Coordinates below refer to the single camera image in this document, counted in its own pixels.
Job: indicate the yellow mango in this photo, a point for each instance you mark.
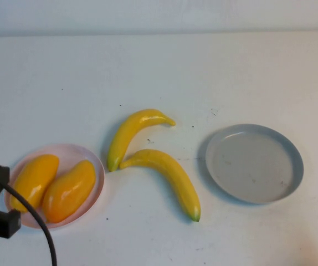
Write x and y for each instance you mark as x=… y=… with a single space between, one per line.
x=34 y=180

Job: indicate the orange-tinted mango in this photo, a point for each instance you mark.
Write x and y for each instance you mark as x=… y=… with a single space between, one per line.
x=67 y=191

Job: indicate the short curved yellow banana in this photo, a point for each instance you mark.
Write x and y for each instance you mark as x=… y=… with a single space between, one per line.
x=125 y=133

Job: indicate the long yellow banana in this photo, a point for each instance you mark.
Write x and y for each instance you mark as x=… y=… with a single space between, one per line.
x=175 y=174

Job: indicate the pink round plate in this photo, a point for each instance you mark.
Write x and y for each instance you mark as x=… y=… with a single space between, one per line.
x=70 y=152

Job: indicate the grey-blue round plate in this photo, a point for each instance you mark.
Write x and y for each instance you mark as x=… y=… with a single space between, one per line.
x=253 y=166

